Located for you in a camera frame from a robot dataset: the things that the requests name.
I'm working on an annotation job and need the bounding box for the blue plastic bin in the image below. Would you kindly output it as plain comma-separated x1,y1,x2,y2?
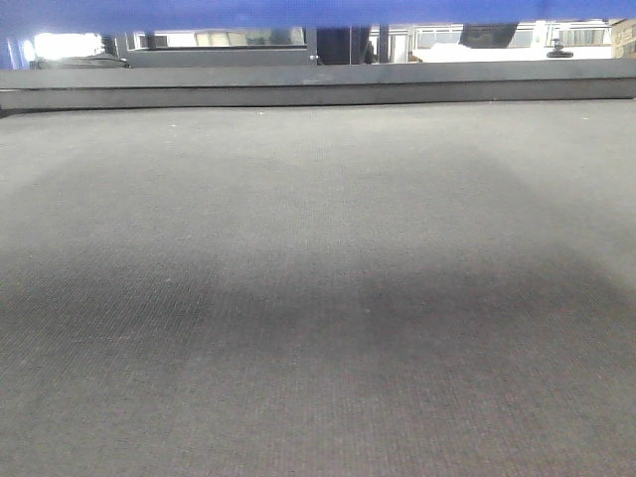
1,1,635,70

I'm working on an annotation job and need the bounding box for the dark grey conveyor belt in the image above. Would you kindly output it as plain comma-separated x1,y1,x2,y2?
1,100,635,476

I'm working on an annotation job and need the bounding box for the black conveyor end frame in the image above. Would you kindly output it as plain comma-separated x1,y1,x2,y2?
1,60,635,112

